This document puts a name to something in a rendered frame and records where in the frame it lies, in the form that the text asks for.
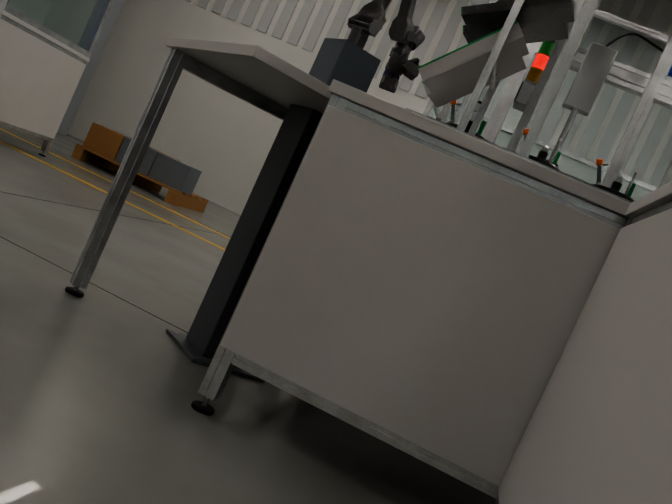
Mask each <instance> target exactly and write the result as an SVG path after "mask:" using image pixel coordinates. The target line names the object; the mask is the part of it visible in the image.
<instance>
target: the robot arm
mask: <svg viewBox="0 0 672 504"><path fill-rule="evenodd" d="M391 1H392V0H373V1H371V2H369V3H368V4H366V5H364V6H363V7H362V8H361V10H360V11H359V12H358V13H357V14H355V15H353V16H351V17H350V18H349V19H348V23H347V25H348V27H349V28H350V29H352V30H351V32H350V34H349V36H348V38H347V40H349V41H350V42H352V43H354V44H355V45H357V46H359V47H360V48H362V49H363V48H364V46H365V44H366V42H367V39H368V37H369V35H370V36H373V37H375V36H376V35H377V34H378V32H379V31H380V30H382V27H383V25H384V24H385V22H386V20H387V19H386V16H385V10H386V9H387V7H388V5H389V4H390V2H391ZM416 1H417V0H401V4H400V8H399V12H398V15H397V16H396V18H395V19H394V20H393V21H392V24H391V27H390V28H389V36H390V39H391V40H394V41H397V43H396V45H395V47H392V49H391V52H390V55H389V56H390V58H389V60H388V62H387V64H386V67H385V71H384V73H383V75H382V78H381V81H380V84H379V88H381V89H384V90H386V91H389V92H392V93H395V92H396V89H397V86H398V83H399V82H398V81H399V78H400V76H402V74H403V75H404V76H406V77H407V78H409V80H411V81H412V80H414V79H415V78H416V77H417V76H418V74H419V70H418V68H417V67H419V66H420V65H419V61H420V60H419V59H418V58H414V59H411V60H408V56H409V54H410V52H411V51H414V50H415V49H416V48H417V47H418V46H419V45H420V44H422V43H423V42H424V40H425V35H424V33H423V32H422V31H421V30H420V27H419V26H414V24H413V20H412V18H413V13H414V9H415V5H416ZM399 75H400V76H399Z"/></svg>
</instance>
